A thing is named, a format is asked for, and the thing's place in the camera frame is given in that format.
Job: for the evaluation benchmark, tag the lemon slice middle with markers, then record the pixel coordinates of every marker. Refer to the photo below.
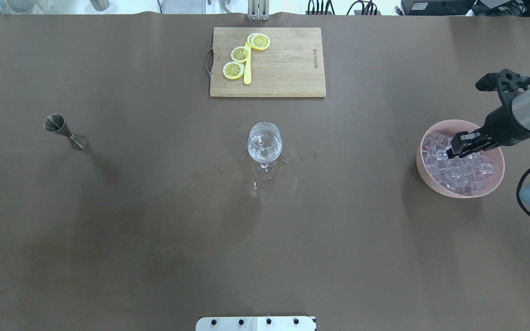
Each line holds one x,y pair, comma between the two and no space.
240,54

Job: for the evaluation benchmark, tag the lemon slice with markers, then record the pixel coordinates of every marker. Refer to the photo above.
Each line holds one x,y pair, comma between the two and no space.
240,54
233,70
259,41

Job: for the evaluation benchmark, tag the lemon slice near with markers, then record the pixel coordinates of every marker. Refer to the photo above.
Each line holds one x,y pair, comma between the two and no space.
233,70

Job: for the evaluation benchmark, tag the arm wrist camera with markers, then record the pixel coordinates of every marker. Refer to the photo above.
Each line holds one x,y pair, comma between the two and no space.
506,83

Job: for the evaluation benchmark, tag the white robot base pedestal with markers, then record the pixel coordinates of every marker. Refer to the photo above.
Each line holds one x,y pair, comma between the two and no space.
257,323

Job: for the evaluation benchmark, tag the pile of clear ice cubes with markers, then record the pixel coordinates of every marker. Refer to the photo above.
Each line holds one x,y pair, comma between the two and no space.
466,176

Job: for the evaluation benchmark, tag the lemon slice far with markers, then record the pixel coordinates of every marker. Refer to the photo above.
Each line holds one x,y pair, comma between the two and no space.
259,41

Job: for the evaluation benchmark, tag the pink plastic bowl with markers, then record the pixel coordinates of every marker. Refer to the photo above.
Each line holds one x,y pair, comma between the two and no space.
451,127

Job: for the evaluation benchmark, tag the bamboo cutting board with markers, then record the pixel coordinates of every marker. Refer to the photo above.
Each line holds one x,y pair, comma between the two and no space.
292,66

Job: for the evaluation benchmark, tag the yellow plastic knife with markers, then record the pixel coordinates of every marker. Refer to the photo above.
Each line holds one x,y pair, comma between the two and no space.
247,77

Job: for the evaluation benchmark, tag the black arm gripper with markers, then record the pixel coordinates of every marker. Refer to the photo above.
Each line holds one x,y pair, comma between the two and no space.
499,124

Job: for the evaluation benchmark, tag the clear wine glass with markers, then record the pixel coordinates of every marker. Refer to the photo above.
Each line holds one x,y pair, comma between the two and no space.
264,147

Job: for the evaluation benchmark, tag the steel double jigger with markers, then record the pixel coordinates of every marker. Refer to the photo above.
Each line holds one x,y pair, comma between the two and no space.
56,124

